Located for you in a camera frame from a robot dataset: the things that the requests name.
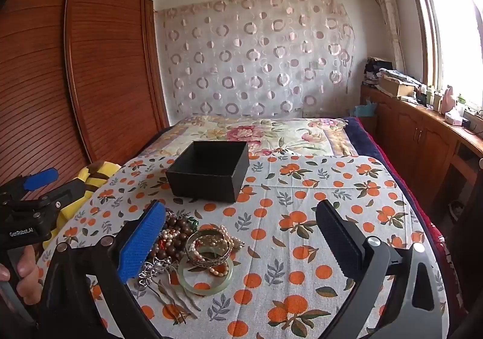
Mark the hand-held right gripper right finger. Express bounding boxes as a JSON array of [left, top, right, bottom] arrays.
[[315, 199, 449, 339]]

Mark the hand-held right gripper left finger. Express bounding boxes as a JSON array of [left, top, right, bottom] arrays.
[[38, 200, 167, 339]]

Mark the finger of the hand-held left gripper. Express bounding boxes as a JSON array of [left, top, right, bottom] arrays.
[[37, 189, 73, 223], [15, 168, 60, 192]]

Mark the silver chain jewellery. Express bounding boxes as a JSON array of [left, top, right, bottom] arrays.
[[136, 260, 202, 325]]

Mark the brown wooden bead bracelet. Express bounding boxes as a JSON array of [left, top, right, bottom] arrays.
[[153, 211, 193, 260]]

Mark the black jewelry box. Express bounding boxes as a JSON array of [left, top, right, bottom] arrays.
[[165, 140, 250, 204]]

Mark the pearl necklace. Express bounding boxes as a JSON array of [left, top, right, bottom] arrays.
[[189, 225, 246, 277]]

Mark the person's left hand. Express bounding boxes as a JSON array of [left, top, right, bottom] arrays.
[[0, 248, 43, 306]]

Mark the yellow striped plush toy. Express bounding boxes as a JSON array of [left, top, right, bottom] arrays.
[[42, 161, 122, 249]]

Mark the orange fruit print cloth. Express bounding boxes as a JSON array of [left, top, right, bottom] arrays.
[[38, 154, 449, 339]]

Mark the carved silver bangle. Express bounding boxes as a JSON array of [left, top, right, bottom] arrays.
[[186, 230, 232, 268]]

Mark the pale green jade bangle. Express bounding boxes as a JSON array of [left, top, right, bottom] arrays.
[[177, 246, 235, 294]]

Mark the navy blue blanket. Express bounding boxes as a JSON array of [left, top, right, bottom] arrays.
[[343, 116, 438, 234]]

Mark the red blanket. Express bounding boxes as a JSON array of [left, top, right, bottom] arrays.
[[358, 118, 465, 321]]

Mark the wooden slatted wardrobe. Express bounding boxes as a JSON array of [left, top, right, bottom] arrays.
[[0, 0, 170, 192]]

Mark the floral blanket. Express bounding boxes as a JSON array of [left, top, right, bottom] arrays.
[[139, 115, 359, 159]]

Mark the wooden cabinet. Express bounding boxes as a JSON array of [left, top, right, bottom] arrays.
[[358, 83, 483, 219]]

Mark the cardboard box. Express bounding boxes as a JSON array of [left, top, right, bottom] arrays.
[[377, 75, 416, 97]]

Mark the white tissue box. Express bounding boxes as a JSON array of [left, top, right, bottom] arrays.
[[444, 107, 466, 125]]

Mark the group of small bottles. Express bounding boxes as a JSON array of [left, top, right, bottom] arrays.
[[417, 84, 444, 111]]

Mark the stack of folded clothes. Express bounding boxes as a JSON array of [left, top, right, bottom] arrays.
[[364, 57, 393, 89]]

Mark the pink figurine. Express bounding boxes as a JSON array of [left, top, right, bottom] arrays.
[[441, 85, 459, 113]]

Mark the circle pattern sheer curtain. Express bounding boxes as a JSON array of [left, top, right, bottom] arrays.
[[156, 0, 357, 119]]

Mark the wooden framed window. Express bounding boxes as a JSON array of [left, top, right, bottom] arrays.
[[402, 0, 483, 109]]

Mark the white patterned window curtain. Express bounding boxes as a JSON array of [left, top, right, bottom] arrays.
[[368, 0, 406, 74]]

